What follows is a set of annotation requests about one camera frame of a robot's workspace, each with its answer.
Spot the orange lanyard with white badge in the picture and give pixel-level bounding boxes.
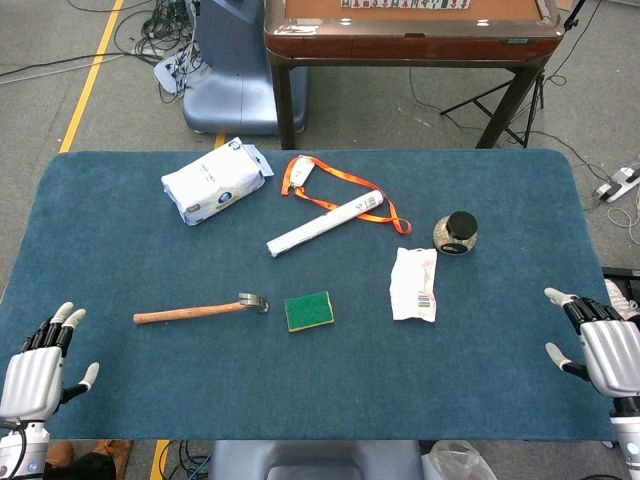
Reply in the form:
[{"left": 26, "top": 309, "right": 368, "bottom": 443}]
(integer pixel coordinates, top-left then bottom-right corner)
[{"left": 280, "top": 155, "right": 412, "bottom": 235}]

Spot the white power strip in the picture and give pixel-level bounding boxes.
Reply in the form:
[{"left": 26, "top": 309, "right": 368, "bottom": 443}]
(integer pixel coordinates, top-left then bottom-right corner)
[
  {"left": 153, "top": 52, "right": 201, "bottom": 94},
  {"left": 593, "top": 167, "right": 640, "bottom": 203}
]

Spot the green scouring sponge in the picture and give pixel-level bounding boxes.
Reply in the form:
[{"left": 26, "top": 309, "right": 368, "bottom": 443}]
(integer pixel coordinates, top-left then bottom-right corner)
[{"left": 283, "top": 290, "right": 336, "bottom": 334}]

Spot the white sneaker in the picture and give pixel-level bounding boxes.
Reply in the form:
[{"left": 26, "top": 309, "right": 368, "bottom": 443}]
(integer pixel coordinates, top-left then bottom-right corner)
[{"left": 603, "top": 278, "right": 640, "bottom": 321}]

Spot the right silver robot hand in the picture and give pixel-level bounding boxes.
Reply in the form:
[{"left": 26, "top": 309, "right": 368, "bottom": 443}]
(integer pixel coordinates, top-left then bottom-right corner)
[{"left": 543, "top": 287, "right": 640, "bottom": 401}]

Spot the clear plastic bag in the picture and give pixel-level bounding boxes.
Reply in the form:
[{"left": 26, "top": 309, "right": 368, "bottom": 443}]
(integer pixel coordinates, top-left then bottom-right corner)
[{"left": 422, "top": 439, "right": 499, "bottom": 480}]

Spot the wooden handle claw hammer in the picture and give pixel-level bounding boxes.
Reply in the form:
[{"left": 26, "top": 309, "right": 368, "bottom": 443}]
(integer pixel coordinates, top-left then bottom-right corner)
[{"left": 132, "top": 292, "right": 270, "bottom": 326}]

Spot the white plastic packet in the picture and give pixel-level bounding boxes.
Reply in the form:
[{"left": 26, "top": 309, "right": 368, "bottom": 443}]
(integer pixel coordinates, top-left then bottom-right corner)
[{"left": 389, "top": 246, "right": 439, "bottom": 324}]

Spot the brown mahjong table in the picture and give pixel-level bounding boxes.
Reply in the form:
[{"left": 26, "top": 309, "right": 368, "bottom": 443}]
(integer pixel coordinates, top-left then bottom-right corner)
[{"left": 263, "top": 0, "right": 566, "bottom": 150}]

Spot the grey-blue robot torso base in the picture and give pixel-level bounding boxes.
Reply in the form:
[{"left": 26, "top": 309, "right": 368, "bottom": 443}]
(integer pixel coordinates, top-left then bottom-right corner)
[{"left": 207, "top": 439, "right": 425, "bottom": 480}]

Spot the brown leather shoe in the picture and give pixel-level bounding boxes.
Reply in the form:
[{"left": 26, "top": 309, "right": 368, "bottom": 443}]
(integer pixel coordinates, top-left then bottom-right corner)
[
  {"left": 94, "top": 439, "right": 134, "bottom": 464},
  {"left": 47, "top": 439, "right": 76, "bottom": 466}
]

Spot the white rolled paper tube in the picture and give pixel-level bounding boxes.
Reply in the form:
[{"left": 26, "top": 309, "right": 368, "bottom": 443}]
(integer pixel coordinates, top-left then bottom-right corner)
[{"left": 266, "top": 188, "right": 386, "bottom": 259}]

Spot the row of mahjong tiles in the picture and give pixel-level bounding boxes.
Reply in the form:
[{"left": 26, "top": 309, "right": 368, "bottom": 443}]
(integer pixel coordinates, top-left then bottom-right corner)
[{"left": 340, "top": 0, "right": 471, "bottom": 10}]

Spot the black tripod stand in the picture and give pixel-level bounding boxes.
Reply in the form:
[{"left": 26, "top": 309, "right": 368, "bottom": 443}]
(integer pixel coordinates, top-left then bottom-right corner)
[{"left": 439, "top": 0, "right": 587, "bottom": 149}]

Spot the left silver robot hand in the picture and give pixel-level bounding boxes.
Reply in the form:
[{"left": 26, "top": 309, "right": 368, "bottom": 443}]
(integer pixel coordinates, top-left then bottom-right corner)
[{"left": 0, "top": 301, "right": 100, "bottom": 424}]

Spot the tangle of black cables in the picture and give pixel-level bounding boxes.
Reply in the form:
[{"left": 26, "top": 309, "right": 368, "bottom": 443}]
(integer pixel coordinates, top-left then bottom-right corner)
[{"left": 114, "top": 0, "right": 201, "bottom": 104}]

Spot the glass jar with black lid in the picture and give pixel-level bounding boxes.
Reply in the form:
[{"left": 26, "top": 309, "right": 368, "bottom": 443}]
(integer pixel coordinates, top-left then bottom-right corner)
[{"left": 432, "top": 210, "right": 480, "bottom": 256}]

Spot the white tissue pack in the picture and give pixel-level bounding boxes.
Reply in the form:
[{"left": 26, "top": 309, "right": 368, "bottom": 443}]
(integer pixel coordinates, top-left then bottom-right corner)
[{"left": 160, "top": 136, "right": 275, "bottom": 227}]

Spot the blue carpet table cover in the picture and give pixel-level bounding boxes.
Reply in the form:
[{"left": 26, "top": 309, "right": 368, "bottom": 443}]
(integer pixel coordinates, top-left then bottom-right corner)
[{"left": 0, "top": 148, "right": 626, "bottom": 442}]

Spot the blue-grey machine base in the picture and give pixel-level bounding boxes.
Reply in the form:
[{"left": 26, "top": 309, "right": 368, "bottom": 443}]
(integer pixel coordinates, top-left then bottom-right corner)
[{"left": 182, "top": 0, "right": 309, "bottom": 136}]

